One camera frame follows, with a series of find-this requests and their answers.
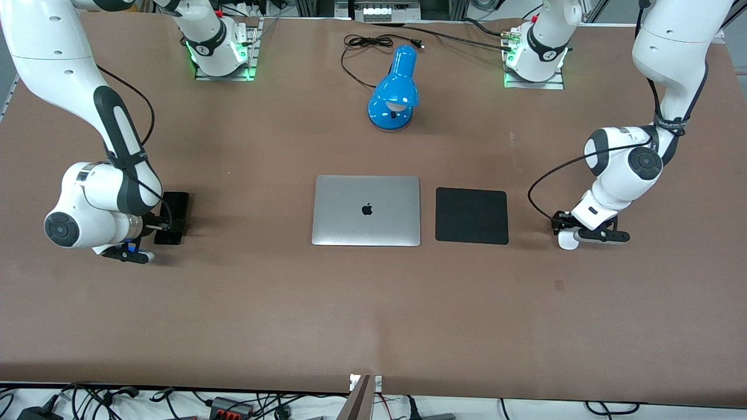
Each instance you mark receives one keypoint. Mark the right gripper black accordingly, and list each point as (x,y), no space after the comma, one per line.
(173,217)

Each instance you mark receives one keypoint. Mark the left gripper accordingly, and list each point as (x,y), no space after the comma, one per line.
(562,221)

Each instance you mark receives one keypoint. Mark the white computer mouse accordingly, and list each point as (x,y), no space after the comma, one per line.
(567,241)

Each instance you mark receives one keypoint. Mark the black smartphone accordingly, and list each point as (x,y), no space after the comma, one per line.
(178,207)

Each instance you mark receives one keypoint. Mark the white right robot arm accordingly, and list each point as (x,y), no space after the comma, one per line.
(35,46)

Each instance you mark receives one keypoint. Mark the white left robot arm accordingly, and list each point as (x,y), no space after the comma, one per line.
(671,35)

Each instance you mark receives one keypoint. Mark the black mouse pad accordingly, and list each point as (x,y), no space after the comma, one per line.
(471,216)

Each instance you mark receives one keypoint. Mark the silver closed laptop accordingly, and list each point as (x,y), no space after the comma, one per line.
(385,224)

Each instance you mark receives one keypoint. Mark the orange black connector block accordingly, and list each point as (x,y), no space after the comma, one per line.
(232,408)

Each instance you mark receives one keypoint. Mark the blue desk lamp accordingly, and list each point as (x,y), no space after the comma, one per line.
(397,81)

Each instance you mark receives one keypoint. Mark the black power adapter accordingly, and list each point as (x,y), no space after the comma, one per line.
(36,413)

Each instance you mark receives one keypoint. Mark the white power strip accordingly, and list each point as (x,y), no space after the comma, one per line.
(390,11)

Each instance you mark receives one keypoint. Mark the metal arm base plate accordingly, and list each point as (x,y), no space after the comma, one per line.
(252,55)
(554,84)

